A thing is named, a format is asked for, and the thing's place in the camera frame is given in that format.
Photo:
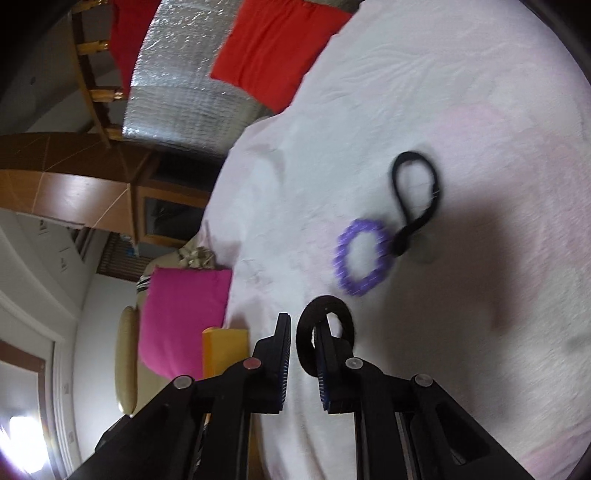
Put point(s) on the striped black white cloth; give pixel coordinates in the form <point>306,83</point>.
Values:
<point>144,284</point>

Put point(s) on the orange box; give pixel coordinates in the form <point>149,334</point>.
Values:
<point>221,350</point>

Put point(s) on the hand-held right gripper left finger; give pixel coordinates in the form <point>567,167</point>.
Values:
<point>281,369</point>

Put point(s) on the wide black hair band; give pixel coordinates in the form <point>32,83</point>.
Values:
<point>323,302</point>

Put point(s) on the large red cloth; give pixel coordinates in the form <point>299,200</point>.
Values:
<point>131,37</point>

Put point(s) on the white blanket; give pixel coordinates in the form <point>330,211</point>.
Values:
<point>461,346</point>

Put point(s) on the silver foil sheet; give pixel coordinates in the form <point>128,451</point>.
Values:
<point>184,106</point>

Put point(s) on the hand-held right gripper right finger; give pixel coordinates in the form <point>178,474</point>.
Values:
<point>323,369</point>

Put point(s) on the wooden chair frame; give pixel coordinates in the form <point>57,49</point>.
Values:
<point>94,97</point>

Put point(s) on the wooden cabinet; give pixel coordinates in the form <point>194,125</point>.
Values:
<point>69,184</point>

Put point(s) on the bright window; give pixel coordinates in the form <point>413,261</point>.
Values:
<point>23,429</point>

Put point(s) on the beige tasseled cloth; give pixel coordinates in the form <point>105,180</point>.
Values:
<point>196,257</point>

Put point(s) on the pink cushion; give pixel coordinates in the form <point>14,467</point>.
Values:
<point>184,318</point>

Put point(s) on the beige sofa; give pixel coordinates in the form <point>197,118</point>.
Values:
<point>127,360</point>

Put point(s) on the dark slatted shutter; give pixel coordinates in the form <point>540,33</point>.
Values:
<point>120,258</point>

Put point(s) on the small red cushion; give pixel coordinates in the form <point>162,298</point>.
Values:
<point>272,50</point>

